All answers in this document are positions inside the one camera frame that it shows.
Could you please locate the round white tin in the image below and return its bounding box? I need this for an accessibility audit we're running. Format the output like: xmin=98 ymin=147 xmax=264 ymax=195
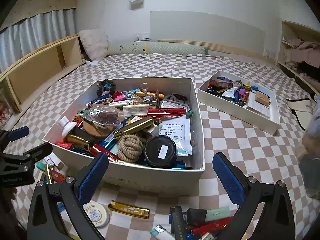
xmin=82 ymin=201 xmax=110 ymax=228

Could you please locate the gold lighter bar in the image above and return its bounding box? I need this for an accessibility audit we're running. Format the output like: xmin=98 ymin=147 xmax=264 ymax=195
xmin=108 ymin=200 xmax=150 ymax=219

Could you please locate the teal red lighter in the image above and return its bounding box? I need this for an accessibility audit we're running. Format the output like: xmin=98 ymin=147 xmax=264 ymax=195
xmin=36 ymin=162 xmax=66 ymax=183

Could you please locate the framed picture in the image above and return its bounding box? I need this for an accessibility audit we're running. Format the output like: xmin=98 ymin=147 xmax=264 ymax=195
xmin=0 ymin=88 xmax=12 ymax=129

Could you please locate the white cap bottle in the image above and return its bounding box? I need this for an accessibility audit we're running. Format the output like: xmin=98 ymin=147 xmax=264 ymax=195
xmin=58 ymin=116 xmax=77 ymax=139

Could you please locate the wooden bedside shelf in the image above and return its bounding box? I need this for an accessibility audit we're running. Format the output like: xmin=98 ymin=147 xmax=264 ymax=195
xmin=1 ymin=34 xmax=84 ymax=113

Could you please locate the checkered bed sheet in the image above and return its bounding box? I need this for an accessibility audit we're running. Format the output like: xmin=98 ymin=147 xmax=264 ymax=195
xmin=6 ymin=55 xmax=319 ymax=239

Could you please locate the clear plastic bag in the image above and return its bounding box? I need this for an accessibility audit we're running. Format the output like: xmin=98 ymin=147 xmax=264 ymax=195
xmin=86 ymin=105 xmax=125 ymax=127

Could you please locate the grey window curtain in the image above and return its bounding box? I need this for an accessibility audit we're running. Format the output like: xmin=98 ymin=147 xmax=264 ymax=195
xmin=0 ymin=8 xmax=76 ymax=72

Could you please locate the white teal lighter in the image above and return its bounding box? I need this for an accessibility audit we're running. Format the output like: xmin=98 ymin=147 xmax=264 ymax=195
xmin=150 ymin=224 xmax=175 ymax=240

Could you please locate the dark grey lighter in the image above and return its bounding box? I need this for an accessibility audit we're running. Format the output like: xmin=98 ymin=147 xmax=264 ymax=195
xmin=170 ymin=206 xmax=187 ymax=240

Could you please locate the gold metal tube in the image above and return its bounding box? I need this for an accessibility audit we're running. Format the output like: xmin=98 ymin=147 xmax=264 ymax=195
xmin=114 ymin=116 xmax=154 ymax=140

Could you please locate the large white shoe box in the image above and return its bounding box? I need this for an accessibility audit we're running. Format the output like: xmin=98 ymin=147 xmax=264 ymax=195
xmin=43 ymin=77 xmax=205 ymax=195

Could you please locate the white tote bag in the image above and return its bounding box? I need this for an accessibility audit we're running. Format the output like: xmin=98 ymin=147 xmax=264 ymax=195
xmin=286 ymin=98 xmax=312 ymax=131

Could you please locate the white paper packet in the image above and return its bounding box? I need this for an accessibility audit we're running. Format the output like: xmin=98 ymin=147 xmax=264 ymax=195
xmin=159 ymin=116 xmax=192 ymax=157

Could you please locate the shallow white box lid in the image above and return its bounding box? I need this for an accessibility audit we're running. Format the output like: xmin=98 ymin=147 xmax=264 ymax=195
xmin=198 ymin=70 xmax=280 ymax=135

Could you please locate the long red box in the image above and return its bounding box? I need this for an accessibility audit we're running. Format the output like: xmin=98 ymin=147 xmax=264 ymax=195
xmin=147 ymin=108 xmax=187 ymax=118

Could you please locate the small wooden block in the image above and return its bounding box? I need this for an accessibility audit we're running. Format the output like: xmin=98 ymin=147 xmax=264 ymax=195
xmin=255 ymin=91 xmax=270 ymax=107

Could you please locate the white fluffy pillow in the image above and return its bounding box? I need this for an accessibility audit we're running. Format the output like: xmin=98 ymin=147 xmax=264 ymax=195
xmin=79 ymin=29 xmax=109 ymax=61

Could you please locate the long green bolster pillow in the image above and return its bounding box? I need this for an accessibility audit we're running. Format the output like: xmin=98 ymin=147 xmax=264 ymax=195
xmin=107 ymin=41 xmax=208 ymax=56

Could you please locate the wooden clothes shelf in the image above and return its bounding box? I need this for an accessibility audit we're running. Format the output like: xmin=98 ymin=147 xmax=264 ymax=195
xmin=277 ymin=21 xmax=319 ymax=95

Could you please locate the beige rope knot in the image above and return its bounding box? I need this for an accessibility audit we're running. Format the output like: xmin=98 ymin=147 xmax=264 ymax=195
xmin=117 ymin=134 xmax=144 ymax=163

